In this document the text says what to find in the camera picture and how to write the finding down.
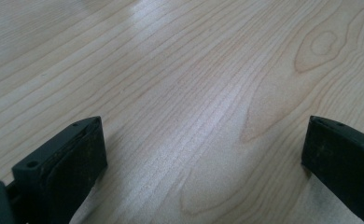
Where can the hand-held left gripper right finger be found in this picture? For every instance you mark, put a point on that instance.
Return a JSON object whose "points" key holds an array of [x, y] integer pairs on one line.
{"points": [[342, 158]]}

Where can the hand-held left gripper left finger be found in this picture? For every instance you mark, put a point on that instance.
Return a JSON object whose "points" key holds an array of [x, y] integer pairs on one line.
{"points": [[62, 168]]}

